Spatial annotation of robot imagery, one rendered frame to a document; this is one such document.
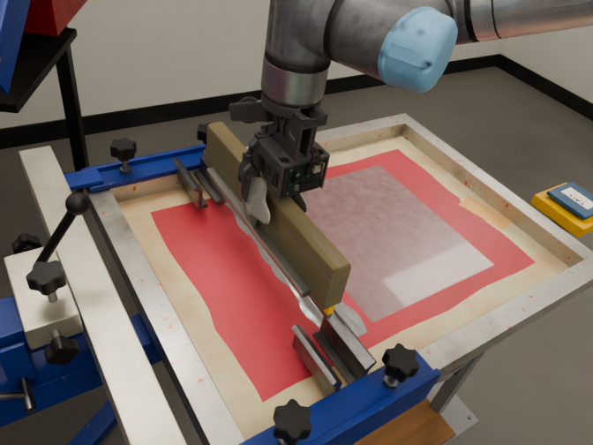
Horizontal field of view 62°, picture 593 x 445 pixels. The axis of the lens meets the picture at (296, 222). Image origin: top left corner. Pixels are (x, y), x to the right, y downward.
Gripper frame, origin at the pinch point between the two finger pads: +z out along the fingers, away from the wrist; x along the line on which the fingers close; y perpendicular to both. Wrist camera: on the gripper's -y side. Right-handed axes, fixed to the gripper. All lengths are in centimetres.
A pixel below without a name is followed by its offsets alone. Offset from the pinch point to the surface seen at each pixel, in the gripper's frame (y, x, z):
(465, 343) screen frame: 27.7, 19.3, 10.1
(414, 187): -7.5, 43.2, 13.5
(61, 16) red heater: -89, -8, 4
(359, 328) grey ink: 16.8, 8.6, 13.3
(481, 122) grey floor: -131, 266, 109
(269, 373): 17.0, -7.6, 13.5
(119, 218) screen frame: -17.5, -16.7, 9.8
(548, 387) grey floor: 26, 124, 109
